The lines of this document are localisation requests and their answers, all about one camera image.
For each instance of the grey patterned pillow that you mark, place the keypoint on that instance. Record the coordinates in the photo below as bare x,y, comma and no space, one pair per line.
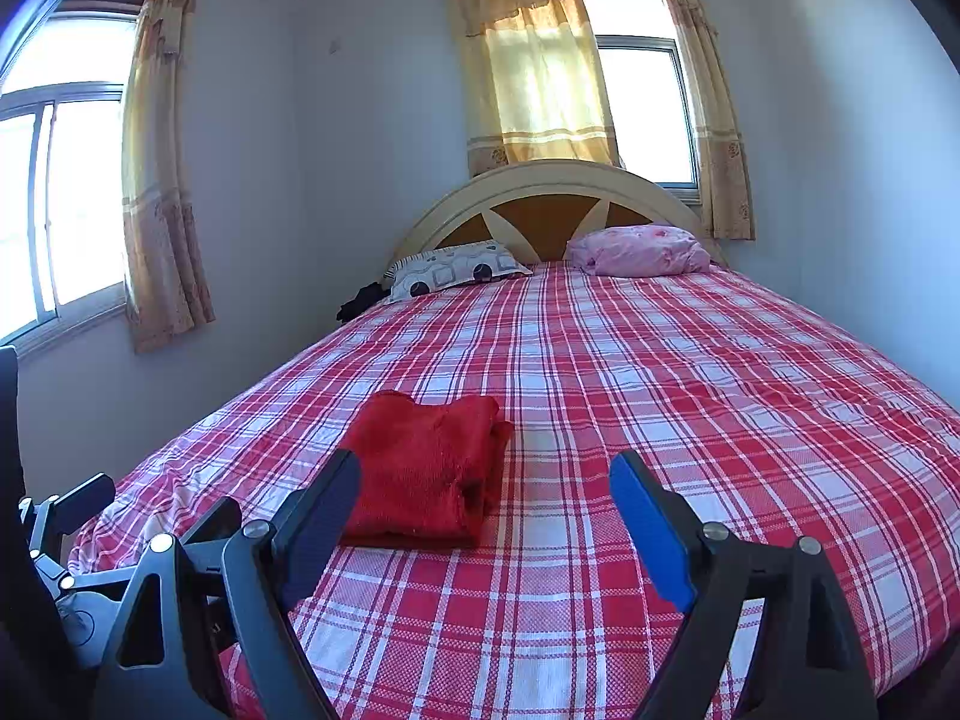
450,270

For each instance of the pink pillow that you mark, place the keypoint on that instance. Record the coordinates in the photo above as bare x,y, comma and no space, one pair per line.
645,249

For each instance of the red plaid bedspread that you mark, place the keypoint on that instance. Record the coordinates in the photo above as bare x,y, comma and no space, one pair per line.
675,360

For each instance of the yellow curtain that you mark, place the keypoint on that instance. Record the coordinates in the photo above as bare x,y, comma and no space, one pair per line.
525,75
720,150
161,202

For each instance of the window behind headboard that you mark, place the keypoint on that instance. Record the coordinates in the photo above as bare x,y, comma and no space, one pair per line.
645,112

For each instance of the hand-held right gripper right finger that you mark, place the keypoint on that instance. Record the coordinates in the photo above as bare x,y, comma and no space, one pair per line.
649,525

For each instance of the red knitted sweater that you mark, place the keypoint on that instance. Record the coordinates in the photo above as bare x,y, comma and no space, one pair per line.
420,465

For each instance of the side window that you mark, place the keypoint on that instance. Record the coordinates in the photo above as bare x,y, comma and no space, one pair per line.
75,202

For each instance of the cream wooden headboard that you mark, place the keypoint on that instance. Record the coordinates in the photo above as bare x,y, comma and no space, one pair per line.
540,225

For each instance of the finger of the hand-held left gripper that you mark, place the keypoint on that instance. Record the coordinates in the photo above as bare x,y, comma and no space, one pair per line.
217,521
82,493

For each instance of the dark cloth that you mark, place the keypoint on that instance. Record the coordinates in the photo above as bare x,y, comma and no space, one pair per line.
360,304

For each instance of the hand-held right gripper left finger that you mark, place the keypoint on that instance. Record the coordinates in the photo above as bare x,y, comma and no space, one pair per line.
315,532

